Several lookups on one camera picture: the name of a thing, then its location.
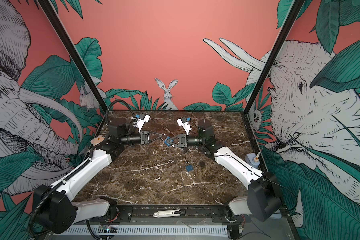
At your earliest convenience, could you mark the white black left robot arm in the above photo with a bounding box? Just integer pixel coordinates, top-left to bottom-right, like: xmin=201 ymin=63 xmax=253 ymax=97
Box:
xmin=27 ymin=114 xmax=153 ymax=238

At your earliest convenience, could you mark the white utility knife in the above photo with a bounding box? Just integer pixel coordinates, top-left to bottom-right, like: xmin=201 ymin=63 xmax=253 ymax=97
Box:
xmin=153 ymin=209 xmax=186 ymax=218

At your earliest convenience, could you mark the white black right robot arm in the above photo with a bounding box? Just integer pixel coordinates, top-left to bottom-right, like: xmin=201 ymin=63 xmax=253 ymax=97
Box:
xmin=165 ymin=118 xmax=283 ymax=222

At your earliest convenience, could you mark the white slotted cable duct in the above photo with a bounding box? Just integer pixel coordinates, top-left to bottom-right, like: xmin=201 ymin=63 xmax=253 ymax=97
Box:
xmin=59 ymin=224 xmax=229 ymax=237

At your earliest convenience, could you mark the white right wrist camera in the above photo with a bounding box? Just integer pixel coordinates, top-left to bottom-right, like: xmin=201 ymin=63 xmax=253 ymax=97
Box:
xmin=177 ymin=117 xmax=192 ymax=135

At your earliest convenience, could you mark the black padlock front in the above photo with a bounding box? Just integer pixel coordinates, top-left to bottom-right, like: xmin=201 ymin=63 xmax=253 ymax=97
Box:
xmin=199 ymin=160 xmax=206 ymax=168

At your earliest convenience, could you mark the plush doll striped shirt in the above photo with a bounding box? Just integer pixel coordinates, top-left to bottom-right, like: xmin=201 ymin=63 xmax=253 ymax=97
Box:
xmin=91 ymin=135 xmax=106 ymax=147

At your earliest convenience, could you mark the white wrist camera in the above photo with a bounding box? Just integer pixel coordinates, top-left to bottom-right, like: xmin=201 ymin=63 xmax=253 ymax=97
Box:
xmin=133 ymin=114 xmax=150 ymax=133
xmin=177 ymin=117 xmax=192 ymax=135

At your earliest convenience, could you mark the black front mounting rail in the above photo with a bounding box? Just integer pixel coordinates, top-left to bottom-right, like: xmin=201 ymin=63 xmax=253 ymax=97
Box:
xmin=89 ymin=205 xmax=249 ymax=225

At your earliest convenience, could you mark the black left frame post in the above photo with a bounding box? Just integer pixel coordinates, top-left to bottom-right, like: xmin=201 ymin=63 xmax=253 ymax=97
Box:
xmin=37 ymin=0 xmax=107 ymax=112

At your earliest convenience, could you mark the black right frame post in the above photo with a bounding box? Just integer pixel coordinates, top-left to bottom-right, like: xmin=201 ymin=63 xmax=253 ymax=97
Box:
xmin=244 ymin=0 xmax=305 ymax=115

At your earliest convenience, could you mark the black frame post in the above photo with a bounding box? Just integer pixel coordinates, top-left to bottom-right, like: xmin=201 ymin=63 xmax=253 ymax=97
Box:
xmin=244 ymin=0 xmax=305 ymax=115
xmin=37 ymin=0 xmax=107 ymax=112

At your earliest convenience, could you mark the small green circuit board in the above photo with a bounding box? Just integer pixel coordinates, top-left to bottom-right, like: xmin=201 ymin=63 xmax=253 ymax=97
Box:
xmin=98 ymin=226 xmax=118 ymax=235

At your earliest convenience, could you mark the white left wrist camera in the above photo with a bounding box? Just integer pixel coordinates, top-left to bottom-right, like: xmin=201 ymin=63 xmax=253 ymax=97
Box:
xmin=133 ymin=114 xmax=150 ymax=133

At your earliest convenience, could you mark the grey oval pad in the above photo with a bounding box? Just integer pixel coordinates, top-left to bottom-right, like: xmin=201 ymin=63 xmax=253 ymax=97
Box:
xmin=270 ymin=213 xmax=282 ymax=219

